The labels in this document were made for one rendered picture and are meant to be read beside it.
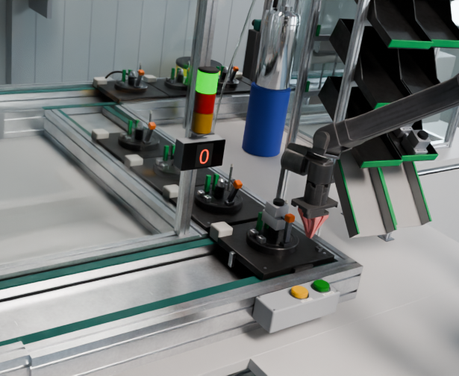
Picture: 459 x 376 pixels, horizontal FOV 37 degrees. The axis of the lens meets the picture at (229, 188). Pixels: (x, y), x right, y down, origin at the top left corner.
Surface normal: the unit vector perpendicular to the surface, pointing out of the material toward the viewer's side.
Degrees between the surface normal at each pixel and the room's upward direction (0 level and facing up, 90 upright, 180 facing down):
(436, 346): 0
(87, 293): 0
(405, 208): 45
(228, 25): 90
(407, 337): 0
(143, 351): 90
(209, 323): 90
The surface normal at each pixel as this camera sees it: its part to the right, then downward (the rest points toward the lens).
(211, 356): 0.14, -0.91
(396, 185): 0.40, -0.35
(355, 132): -0.43, -0.07
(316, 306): 0.57, 0.40
